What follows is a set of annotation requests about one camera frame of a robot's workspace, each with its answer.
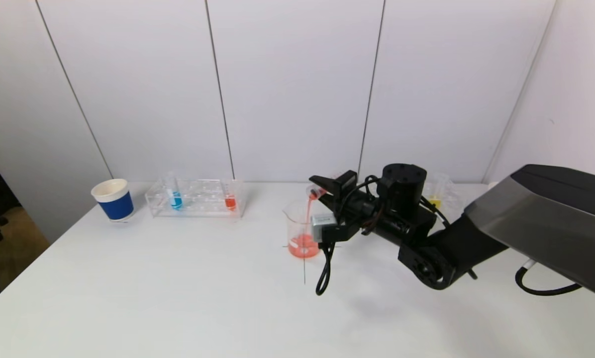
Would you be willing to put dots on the clear glass beaker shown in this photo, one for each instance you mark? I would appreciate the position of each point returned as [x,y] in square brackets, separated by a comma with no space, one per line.
[300,246]

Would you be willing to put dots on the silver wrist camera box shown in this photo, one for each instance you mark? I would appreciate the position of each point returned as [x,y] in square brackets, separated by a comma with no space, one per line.
[324,227]

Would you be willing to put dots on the test tube with yellow pigment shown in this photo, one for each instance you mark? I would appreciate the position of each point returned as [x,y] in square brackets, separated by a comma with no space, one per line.
[434,203]

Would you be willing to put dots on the test tube with orange pigment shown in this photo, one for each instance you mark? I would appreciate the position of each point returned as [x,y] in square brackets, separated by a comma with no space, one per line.
[231,203]

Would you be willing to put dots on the test tube with blue pigment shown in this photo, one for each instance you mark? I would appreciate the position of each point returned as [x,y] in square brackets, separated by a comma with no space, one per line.
[176,201]

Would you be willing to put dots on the test tube with red pigment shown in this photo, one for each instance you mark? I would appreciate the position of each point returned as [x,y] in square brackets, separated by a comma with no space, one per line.
[313,192]

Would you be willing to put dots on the blue white paper cup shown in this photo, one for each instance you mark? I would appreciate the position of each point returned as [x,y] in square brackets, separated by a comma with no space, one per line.
[116,206]

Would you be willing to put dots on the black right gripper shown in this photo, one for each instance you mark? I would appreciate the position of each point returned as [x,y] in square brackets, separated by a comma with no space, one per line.
[346,189]

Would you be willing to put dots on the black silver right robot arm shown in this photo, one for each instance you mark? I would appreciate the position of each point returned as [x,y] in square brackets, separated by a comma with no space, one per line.
[541,214]

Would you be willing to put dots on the clear acrylic test tube rack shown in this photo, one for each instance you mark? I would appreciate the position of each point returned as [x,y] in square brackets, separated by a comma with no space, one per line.
[200,200]
[454,201]

